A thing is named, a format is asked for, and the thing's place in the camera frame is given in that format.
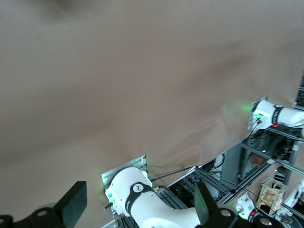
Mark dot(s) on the white robot with red button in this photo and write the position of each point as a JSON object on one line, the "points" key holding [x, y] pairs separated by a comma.
{"points": [[244, 204]]}

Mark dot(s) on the brown table cover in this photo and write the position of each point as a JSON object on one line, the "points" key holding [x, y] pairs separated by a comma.
{"points": [[118, 83]]}

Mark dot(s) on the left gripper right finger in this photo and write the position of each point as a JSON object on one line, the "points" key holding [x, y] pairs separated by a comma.
{"points": [[223, 219]]}

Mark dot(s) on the clear box of wood chips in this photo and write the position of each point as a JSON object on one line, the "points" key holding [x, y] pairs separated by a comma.
{"points": [[270, 197]]}

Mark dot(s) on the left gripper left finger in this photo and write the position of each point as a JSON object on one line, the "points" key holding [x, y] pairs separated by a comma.
{"points": [[47, 219]]}

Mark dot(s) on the aluminium table frame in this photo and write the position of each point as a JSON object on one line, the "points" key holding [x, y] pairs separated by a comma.
{"points": [[294, 152]]}

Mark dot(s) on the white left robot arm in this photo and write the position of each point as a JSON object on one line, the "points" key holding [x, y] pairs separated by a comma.
{"points": [[147, 206]]}

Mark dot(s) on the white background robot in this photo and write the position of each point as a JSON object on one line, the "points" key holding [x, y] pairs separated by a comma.
{"points": [[297, 194]]}

